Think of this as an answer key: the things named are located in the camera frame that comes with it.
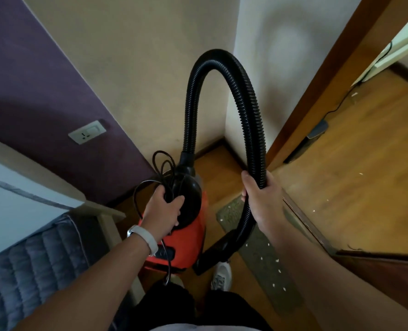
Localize person's right hand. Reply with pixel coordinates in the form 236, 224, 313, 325
241, 170, 287, 235

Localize person's left hand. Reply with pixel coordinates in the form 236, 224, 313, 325
140, 185, 186, 244

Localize black vacuum hose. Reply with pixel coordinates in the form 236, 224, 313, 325
138, 48, 268, 276

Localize grey-green shaggy door mat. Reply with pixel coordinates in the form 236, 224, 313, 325
216, 195, 306, 316

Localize black power cord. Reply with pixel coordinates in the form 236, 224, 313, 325
132, 150, 177, 286

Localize person's left forearm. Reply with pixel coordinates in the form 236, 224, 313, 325
12, 234, 153, 331

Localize person's right forearm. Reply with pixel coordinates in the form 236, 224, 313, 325
269, 220, 408, 331

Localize white wrist watch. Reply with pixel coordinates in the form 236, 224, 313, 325
126, 224, 159, 257

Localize metal door threshold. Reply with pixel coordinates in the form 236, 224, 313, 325
282, 194, 339, 256

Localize white sneaker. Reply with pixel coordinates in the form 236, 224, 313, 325
210, 262, 233, 292

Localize black trousers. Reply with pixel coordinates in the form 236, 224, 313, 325
128, 280, 273, 331

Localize dark blue quilted mattress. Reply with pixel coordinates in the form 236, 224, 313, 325
0, 213, 135, 331

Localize dark wooden door gold pattern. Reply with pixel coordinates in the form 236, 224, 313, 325
334, 250, 408, 323

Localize white desk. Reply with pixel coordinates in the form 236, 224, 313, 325
354, 3, 408, 86

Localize white wall socket with switch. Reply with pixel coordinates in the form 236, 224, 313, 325
68, 120, 107, 146

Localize thin black cable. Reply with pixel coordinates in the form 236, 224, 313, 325
322, 40, 394, 122

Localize orange wooden door frame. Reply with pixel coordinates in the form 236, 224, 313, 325
265, 0, 396, 171

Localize white bed frame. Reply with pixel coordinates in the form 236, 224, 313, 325
0, 133, 146, 297

